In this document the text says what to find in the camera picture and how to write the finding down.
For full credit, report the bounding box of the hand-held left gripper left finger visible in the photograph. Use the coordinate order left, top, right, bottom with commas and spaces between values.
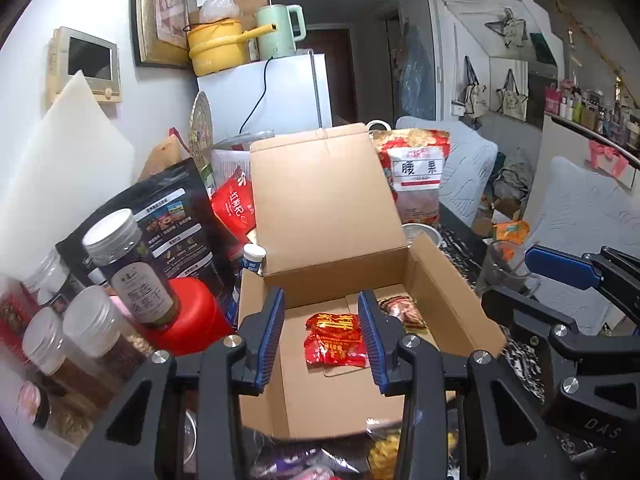
60, 287, 286, 480

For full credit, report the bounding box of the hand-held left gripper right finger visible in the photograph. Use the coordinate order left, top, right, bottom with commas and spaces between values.
357, 290, 581, 480

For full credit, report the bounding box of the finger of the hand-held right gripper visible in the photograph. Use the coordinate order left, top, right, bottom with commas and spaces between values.
481, 285, 640, 397
524, 245, 640, 311

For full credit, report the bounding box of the red and gold snack packet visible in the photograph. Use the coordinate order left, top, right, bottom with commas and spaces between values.
303, 311, 370, 368

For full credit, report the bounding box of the clear waffle packet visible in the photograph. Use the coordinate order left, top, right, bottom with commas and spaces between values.
366, 416, 407, 480

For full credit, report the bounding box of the purple and white snack packet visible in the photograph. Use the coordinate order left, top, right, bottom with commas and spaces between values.
250, 440, 371, 480

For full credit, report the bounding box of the pink and red snack packet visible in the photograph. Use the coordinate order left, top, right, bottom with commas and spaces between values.
292, 466, 336, 480

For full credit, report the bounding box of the brown cardboard box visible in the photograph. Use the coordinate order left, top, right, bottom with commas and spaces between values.
237, 122, 507, 441

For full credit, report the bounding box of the brown snack packet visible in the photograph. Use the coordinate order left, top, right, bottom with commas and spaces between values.
377, 295, 428, 333

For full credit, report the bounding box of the glass mug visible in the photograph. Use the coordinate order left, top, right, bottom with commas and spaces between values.
475, 240, 542, 302

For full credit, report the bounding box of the orange packet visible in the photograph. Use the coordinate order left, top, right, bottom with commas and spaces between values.
492, 220, 531, 247

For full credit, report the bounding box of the large grey covered chair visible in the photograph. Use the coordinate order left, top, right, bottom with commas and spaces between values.
522, 156, 640, 336

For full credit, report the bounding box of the red plastic canister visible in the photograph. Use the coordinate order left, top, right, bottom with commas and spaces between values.
135, 277, 233, 358

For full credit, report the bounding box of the small brown carton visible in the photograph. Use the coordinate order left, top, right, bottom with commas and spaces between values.
472, 195, 523, 238

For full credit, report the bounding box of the blue tube with white cap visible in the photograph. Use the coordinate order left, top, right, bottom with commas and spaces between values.
234, 242, 267, 328

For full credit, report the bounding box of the white cabinet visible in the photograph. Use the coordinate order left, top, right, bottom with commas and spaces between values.
522, 112, 640, 241

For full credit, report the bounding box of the pink ribbon bow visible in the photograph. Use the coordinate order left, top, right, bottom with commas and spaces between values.
587, 140, 630, 179

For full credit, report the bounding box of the small metal bowl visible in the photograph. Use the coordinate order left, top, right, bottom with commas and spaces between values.
402, 222, 443, 252

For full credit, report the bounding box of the small grey covered chair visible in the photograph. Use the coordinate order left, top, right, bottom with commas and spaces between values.
395, 116, 499, 228

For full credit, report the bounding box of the red foil pouch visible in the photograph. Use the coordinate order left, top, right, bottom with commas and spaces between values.
210, 167, 258, 246

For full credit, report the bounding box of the tall jar with dark label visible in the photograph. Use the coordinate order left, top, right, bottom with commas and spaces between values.
82, 208, 181, 331

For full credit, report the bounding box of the black stand-up pouch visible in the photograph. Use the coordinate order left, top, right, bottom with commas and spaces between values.
55, 157, 238, 303

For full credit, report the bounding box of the row of cosmetic bottles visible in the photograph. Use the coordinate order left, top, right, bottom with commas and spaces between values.
544, 77, 640, 150

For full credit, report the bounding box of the jar of dark spice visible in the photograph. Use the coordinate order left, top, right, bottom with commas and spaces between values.
62, 286, 148, 376

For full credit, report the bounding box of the red and white nut bag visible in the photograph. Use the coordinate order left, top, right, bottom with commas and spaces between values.
372, 129, 451, 226

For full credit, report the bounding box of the beige tote bag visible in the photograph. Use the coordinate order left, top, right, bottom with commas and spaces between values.
460, 56, 489, 118
495, 68, 530, 121

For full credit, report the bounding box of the white slotted basket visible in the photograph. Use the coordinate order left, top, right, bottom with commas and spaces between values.
210, 130, 277, 196

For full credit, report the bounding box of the jar of brown spice powder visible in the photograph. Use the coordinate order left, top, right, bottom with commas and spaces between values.
22, 307, 111, 406

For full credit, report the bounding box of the wooden board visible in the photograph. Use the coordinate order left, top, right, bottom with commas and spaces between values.
137, 127, 195, 181

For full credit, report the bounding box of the clear plastic jar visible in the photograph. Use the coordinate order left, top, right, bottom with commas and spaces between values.
22, 249, 83, 311

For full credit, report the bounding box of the woven round plate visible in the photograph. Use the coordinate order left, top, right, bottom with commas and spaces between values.
189, 91, 216, 171

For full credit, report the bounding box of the small jar with pink lid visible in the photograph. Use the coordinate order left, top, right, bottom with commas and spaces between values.
17, 382, 95, 447

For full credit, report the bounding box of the blue hanging cover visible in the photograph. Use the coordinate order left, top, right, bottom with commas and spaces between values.
400, 20, 437, 121

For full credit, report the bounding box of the star shaped hanging bag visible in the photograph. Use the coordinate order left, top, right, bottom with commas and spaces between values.
484, 7, 531, 51

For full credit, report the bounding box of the white fridge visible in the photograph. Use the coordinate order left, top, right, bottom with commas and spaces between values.
196, 52, 333, 150

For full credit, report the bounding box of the jar of red chili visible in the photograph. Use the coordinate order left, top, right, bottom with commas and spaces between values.
0, 287, 40, 358

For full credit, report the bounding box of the white cutting board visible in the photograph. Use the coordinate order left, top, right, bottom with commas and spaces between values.
0, 70, 136, 281

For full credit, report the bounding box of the dark brown door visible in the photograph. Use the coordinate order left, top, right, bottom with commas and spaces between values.
305, 27, 359, 126

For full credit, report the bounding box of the yellow pot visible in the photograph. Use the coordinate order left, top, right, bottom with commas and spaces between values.
187, 17, 275, 77

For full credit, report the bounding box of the green electric kettle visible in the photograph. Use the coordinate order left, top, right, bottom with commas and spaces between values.
255, 4, 307, 61

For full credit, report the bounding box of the beige intercom panel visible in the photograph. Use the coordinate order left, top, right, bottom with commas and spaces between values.
46, 26, 123, 106

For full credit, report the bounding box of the clear plastic bag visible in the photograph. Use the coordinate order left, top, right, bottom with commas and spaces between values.
199, 0, 242, 25

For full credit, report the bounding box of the framed picture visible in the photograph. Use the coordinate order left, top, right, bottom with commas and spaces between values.
131, 0, 191, 69

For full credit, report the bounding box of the black power cord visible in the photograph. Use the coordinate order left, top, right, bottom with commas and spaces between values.
239, 57, 275, 136

